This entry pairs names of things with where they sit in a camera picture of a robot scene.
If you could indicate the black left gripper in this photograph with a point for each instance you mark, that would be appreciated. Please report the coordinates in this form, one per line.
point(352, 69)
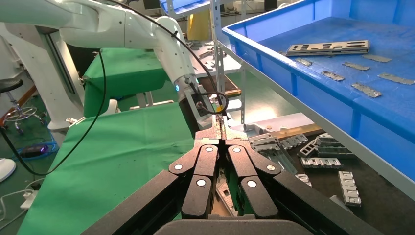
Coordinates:
point(188, 113)

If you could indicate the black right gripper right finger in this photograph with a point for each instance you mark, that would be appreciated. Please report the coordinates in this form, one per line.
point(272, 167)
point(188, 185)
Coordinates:
point(240, 159)

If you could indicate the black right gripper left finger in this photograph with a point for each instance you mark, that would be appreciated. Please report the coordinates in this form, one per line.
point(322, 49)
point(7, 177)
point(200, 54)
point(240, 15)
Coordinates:
point(204, 159)

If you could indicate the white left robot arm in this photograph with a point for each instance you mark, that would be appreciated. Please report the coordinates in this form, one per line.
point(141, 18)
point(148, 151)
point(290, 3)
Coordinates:
point(97, 26)

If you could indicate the brown cardboard box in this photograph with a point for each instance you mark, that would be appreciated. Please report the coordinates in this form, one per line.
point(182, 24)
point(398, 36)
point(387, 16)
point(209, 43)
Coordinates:
point(215, 209)

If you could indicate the blue plastic tray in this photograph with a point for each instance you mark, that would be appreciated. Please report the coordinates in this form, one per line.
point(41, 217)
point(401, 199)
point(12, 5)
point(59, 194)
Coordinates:
point(324, 107)
point(181, 5)

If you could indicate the wood framed black tray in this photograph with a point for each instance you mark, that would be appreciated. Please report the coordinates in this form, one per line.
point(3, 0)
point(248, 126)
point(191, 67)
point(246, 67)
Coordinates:
point(382, 201)

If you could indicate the white pipe fitting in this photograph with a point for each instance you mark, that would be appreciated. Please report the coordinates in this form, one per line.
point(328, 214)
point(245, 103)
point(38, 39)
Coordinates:
point(254, 128)

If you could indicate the large grey metal plate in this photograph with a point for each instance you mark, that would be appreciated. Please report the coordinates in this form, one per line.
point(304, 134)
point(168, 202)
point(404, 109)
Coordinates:
point(275, 157)

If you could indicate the grey finned metal part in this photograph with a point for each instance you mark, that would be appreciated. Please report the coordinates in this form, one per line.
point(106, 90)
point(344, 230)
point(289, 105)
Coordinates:
point(303, 179)
point(349, 189)

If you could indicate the perforated steel upright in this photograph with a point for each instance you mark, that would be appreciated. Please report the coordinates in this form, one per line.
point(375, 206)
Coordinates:
point(218, 48)

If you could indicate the green cloth covered table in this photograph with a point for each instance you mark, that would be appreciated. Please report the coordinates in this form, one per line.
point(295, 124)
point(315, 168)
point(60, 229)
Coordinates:
point(129, 71)

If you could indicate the yellow panel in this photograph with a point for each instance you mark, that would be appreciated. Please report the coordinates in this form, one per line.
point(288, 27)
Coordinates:
point(197, 26)

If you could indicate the green table cloth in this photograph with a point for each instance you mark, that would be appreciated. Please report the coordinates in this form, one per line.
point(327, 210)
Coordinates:
point(113, 162)

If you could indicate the white metal shelf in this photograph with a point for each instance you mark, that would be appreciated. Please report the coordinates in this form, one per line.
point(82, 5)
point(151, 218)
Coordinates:
point(324, 121)

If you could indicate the plain grey metal bar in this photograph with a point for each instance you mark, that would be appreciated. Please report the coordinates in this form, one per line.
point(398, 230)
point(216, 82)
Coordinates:
point(338, 202)

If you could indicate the grey tape strip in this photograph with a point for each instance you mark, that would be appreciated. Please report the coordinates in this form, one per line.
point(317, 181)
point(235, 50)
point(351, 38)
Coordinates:
point(332, 76)
point(376, 58)
point(303, 61)
point(366, 89)
point(356, 66)
point(395, 78)

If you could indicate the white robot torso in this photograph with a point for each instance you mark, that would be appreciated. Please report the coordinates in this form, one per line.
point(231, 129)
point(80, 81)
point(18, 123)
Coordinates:
point(48, 81)

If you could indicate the black device purple light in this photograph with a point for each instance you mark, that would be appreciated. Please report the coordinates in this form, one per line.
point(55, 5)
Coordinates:
point(35, 150)

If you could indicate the black stool chrome base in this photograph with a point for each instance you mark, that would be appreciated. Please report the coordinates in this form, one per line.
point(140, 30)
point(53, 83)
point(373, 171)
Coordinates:
point(11, 85)

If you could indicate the white power strip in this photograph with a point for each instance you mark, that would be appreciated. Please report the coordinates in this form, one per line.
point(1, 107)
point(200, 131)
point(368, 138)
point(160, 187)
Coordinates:
point(28, 199)

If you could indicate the white round base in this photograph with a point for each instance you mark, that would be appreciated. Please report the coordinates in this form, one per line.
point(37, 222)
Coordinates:
point(6, 168)

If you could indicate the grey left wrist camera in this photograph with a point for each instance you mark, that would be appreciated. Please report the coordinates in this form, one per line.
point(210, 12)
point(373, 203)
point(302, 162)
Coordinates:
point(207, 121)

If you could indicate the grey slotted metal bracket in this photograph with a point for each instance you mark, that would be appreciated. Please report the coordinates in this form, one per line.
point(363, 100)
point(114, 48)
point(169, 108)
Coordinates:
point(293, 142)
point(269, 148)
point(308, 150)
point(321, 162)
point(264, 139)

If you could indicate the dark metal bracket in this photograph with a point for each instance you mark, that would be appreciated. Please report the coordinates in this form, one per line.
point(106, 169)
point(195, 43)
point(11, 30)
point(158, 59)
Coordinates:
point(335, 147)

